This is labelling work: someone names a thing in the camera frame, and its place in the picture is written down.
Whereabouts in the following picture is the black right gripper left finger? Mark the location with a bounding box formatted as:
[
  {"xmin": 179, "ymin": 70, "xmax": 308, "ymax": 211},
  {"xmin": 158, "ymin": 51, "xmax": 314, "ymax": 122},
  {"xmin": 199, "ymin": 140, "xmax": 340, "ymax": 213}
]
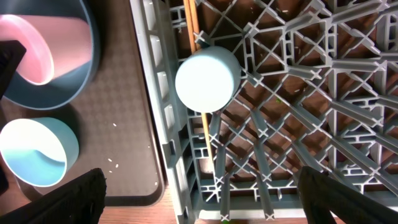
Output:
[{"xmin": 1, "ymin": 168, "xmax": 106, "ymax": 224}]

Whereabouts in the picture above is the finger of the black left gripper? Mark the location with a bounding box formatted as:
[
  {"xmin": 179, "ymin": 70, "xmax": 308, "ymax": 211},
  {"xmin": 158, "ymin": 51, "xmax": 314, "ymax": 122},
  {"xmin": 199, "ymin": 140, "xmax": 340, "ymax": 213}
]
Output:
[{"xmin": 0, "ymin": 40, "xmax": 26, "ymax": 98}]

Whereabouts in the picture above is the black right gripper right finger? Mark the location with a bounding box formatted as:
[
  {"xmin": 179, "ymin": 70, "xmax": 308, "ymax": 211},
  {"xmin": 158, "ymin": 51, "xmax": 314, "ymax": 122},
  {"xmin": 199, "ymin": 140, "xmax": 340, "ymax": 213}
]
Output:
[{"xmin": 297, "ymin": 166, "xmax": 397, "ymax": 224}]

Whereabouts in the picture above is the pink cup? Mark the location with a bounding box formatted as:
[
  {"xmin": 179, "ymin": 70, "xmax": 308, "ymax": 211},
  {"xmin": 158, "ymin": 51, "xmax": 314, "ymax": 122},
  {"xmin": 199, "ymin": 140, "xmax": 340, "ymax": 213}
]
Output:
[{"xmin": 1, "ymin": 14, "xmax": 93, "ymax": 85}]

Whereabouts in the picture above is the dark blue plate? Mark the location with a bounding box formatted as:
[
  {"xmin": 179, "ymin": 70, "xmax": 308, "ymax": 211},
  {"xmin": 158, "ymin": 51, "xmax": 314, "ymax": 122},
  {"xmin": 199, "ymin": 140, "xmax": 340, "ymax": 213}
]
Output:
[{"xmin": 1, "ymin": 0, "xmax": 101, "ymax": 110}]

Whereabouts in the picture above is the light blue bowl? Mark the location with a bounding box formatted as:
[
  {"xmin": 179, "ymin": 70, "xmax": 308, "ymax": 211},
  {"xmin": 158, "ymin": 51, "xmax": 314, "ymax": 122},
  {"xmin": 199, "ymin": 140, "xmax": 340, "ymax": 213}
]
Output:
[{"xmin": 1, "ymin": 117, "xmax": 80, "ymax": 187}]

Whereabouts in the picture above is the light blue cup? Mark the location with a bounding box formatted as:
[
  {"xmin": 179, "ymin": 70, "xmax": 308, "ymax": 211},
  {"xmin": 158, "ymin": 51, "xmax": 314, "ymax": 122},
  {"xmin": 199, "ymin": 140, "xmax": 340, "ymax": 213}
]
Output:
[{"xmin": 175, "ymin": 46, "xmax": 241, "ymax": 113}]

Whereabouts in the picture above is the wooden chopstick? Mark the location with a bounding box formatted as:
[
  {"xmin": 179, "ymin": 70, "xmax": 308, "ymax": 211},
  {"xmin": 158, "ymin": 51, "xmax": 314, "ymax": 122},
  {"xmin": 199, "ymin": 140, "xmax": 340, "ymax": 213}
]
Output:
[
  {"xmin": 188, "ymin": 0, "xmax": 215, "ymax": 170},
  {"xmin": 183, "ymin": 0, "xmax": 198, "ymax": 53}
]

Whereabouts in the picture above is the grey dishwasher rack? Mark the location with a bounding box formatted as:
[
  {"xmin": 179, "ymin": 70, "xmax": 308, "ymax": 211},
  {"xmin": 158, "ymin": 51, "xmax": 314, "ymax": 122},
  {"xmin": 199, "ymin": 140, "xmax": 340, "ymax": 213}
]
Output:
[{"xmin": 130, "ymin": 0, "xmax": 397, "ymax": 223}]

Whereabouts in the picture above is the brown serving tray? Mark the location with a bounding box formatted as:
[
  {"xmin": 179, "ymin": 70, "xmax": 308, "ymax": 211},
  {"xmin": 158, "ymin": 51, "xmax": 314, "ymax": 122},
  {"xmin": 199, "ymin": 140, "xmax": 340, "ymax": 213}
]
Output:
[{"xmin": 1, "ymin": 0, "xmax": 164, "ymax": 207}]

